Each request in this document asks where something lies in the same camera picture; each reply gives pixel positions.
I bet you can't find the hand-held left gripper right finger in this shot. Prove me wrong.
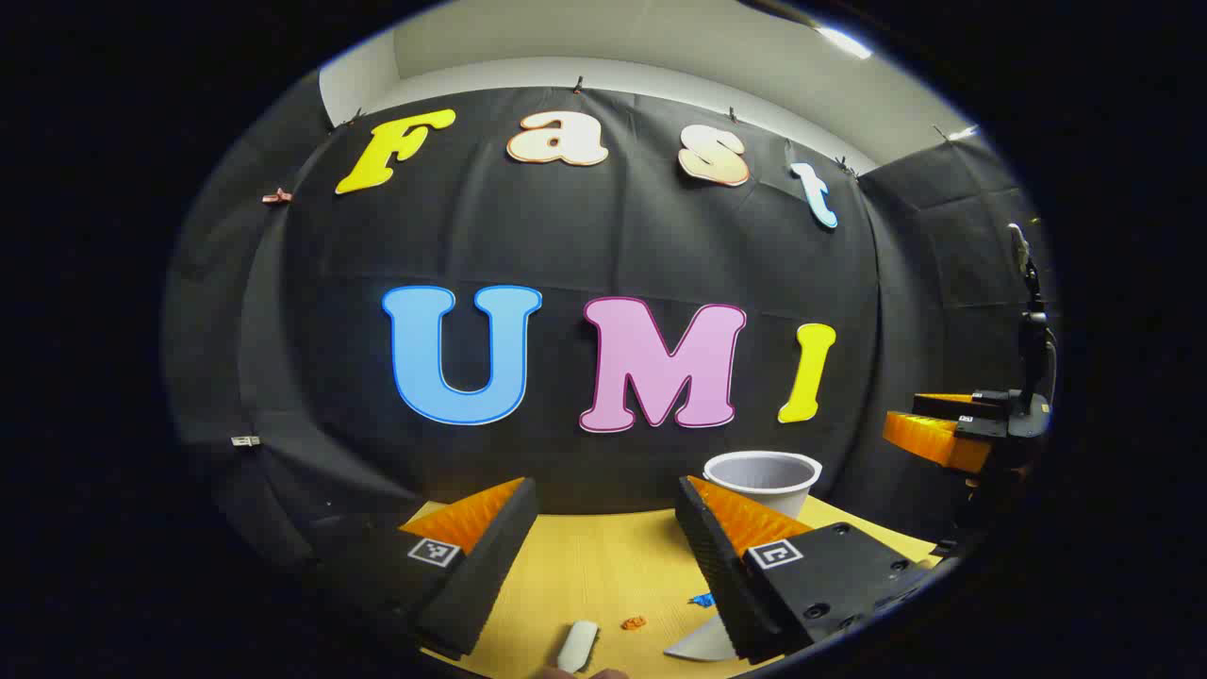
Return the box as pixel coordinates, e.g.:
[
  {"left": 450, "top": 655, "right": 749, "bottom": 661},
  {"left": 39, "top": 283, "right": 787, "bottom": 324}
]
[{"left": 675, "top": 475, "right": 946, "bottom": 667}]

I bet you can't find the black backdrop cloth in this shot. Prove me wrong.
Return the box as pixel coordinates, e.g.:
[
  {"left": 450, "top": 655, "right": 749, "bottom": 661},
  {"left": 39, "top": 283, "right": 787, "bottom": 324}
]
[{"left": 165, "top": 71, "right": 1057, "bottom": 576}]

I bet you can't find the white ribbed garbage bin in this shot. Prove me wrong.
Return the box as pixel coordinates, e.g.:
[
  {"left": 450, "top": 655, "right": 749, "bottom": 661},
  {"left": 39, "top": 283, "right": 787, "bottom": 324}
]
[{"left": 703, "top": 451, "right": 823, "bottom": 522}]

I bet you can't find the yellow wooden desktop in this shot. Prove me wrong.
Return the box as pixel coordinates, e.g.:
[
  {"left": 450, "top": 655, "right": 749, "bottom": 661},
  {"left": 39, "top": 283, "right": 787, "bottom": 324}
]
[{"left": 415, "top": 495, "right": 944, "bottom": 679}]

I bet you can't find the small white broom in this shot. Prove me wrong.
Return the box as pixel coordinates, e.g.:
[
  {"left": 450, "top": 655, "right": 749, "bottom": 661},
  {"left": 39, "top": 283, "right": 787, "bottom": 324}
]
[{"left": 556, "top": 620, "right": 601, "bottom": 674}]

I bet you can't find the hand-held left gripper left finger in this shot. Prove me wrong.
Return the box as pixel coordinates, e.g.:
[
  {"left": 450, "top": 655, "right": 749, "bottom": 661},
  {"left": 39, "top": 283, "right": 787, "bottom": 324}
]
[{"left": 314, "top": 476, "right": 539, "bottom": 660}]

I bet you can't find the grey dustpan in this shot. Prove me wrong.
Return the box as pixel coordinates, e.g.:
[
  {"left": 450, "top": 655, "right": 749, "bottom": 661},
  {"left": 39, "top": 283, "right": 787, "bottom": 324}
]
[{"left": 663, "top": 613, "right": 741, "bottom": 663}]

